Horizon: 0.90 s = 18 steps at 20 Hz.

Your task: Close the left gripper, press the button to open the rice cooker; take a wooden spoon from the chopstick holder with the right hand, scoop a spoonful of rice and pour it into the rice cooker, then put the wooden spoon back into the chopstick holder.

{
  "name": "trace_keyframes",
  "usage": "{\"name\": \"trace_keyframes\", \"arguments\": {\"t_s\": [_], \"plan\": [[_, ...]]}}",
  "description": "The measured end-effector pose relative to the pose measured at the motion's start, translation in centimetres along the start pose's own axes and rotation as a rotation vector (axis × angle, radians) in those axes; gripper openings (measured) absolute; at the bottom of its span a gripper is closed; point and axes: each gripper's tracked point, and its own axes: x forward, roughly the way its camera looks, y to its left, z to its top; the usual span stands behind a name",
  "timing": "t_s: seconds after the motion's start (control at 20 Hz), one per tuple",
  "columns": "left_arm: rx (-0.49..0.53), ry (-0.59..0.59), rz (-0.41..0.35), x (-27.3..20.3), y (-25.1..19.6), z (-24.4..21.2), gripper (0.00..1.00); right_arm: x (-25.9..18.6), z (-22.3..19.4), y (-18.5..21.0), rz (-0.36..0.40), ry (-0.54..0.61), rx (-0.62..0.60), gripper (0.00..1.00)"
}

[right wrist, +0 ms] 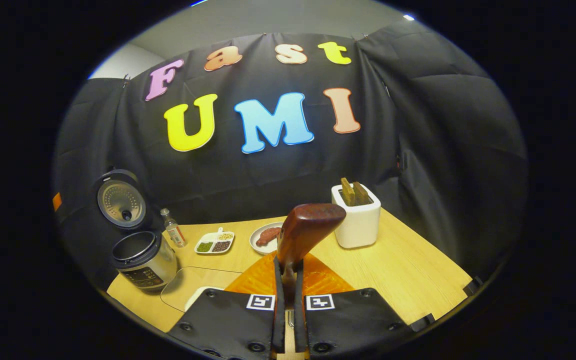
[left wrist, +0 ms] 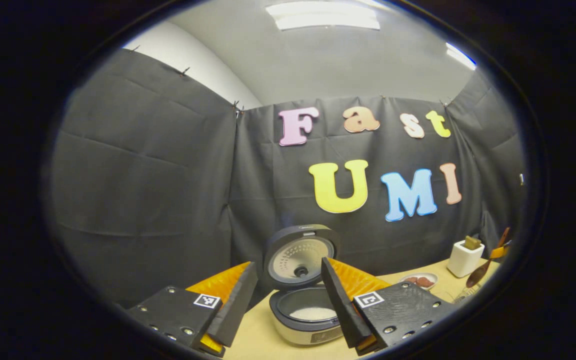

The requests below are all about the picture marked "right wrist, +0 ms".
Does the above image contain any black backdrop cloth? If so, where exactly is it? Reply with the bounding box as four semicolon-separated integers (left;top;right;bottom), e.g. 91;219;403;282
52;20;529;291

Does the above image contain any clear glass tray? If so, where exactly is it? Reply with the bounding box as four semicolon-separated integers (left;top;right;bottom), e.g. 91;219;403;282
160;266;244;313

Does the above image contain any brown wooden spoon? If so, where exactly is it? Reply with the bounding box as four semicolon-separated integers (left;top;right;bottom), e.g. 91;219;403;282
276;203;347;306

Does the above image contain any black table edge bracket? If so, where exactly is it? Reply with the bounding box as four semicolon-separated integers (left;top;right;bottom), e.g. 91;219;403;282
462;275;484;297
409;313;437;333

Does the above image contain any white square utensil holder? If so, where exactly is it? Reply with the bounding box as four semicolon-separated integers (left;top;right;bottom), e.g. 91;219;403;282
331;182;382;249

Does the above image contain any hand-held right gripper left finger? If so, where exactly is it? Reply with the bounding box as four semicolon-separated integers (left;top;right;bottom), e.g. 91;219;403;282
167;251;287;360

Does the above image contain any silver black rice cooker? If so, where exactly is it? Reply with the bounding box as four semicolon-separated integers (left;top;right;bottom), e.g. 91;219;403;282
93;169;179;292

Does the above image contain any white divided bean dish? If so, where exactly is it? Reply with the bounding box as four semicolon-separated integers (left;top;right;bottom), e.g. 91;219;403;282
194;227;235;255

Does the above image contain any white round plate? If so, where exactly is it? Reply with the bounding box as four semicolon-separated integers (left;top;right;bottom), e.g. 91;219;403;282
249;222;285;255

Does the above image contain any brown meat piece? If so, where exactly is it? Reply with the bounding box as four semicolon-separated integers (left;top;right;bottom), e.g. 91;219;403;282
255;226;283;247

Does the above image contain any small clear glass bottle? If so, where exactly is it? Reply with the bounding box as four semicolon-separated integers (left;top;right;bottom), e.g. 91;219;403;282
160;208;187;249

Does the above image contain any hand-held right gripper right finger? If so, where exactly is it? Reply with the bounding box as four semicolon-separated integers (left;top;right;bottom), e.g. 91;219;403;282
294;252;414;360

